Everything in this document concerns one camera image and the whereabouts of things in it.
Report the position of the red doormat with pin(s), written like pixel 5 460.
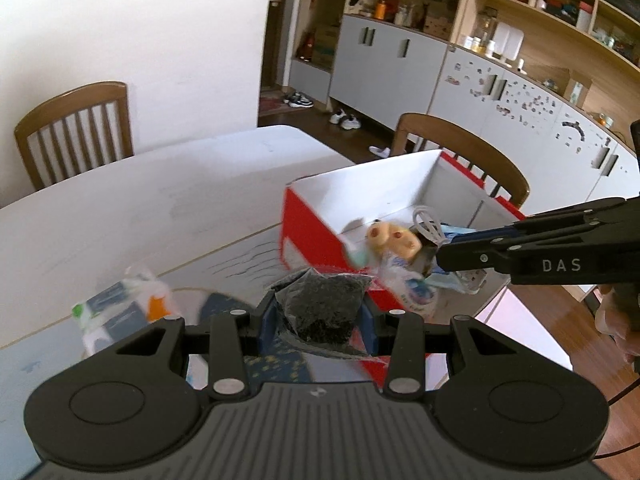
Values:
pixel 270 104

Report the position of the person's right hand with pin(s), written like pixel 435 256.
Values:
pixel 612 320

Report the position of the open cardboard box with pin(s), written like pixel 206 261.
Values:
pixel 577 87

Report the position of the grey cabinet with wooden shelves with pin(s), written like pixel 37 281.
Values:
pixel 380 70

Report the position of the yellow plush toy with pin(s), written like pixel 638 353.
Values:
pixel 385 237

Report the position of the dark fuzzy pad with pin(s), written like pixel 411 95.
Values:
pixel 320 310

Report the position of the white tissue pack orange print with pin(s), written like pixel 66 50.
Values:
pixel 115 315

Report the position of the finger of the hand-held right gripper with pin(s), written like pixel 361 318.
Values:
pixel 550 265
pixel 500 232

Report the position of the black snack packet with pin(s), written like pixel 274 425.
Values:
pixel 427 260

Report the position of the red cardboard box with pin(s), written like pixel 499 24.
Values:
pixel 310 225

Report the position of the large glass storage jar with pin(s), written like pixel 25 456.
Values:
pixel 486 30

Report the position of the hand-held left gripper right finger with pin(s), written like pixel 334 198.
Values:
pixel 367 325

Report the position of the white slipper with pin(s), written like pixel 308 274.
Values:
pixel 380 152

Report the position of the white wet wipes packet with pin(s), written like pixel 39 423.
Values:
pixel 410 295

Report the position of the wooden slat-back chair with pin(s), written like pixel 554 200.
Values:
pixel 450 132
pixel 75 100

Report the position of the orange bottle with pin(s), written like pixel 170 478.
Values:
pixel 381 10

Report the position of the blue and white packet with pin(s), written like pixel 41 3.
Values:
pixel 452 282

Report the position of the black and white sneaker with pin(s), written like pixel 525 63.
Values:
pixel 290 98
pixel 305 102

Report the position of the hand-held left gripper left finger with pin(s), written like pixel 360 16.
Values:
pixel 269 325

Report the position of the white plastic container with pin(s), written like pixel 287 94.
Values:
pixel 510 45

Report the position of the white marble desktop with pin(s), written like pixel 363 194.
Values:
pixel 150 185

